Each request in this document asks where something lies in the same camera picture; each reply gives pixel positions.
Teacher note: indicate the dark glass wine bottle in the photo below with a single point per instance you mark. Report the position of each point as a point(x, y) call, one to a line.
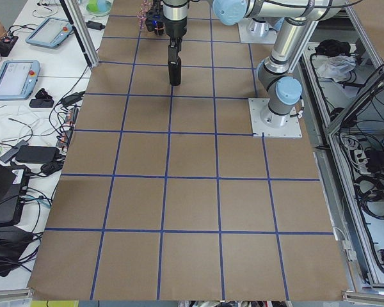
point(174, 67)

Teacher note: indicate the green bowl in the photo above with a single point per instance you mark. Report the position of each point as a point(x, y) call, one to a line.
point(99, 8)

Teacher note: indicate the blue teach pendant far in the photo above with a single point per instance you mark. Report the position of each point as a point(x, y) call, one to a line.
point(51, 33)

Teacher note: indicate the blue teach pendant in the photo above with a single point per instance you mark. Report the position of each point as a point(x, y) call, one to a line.
point(18, 79)
point(51, 33)

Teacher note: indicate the small black device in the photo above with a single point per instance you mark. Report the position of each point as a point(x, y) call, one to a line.
point(42, 99)

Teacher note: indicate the blue teach pendant near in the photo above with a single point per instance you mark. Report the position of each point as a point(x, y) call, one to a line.
point(18, 79)

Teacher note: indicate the black power adapter brick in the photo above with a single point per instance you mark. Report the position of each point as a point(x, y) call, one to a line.
point(36, 154)

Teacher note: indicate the black laptop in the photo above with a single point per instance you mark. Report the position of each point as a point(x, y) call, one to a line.
point(14, 182)

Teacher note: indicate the copper wire wine basket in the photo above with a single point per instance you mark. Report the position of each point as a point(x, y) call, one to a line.
point(150, 16)

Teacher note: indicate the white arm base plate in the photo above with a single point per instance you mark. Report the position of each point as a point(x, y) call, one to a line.
point(266, 124)
point(260, 32)

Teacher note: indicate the aluminium frame post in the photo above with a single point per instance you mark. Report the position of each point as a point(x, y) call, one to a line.
point(76, 19)

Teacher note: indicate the aluminium cable rack frame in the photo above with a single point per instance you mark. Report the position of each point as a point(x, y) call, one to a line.
point(349, 117)

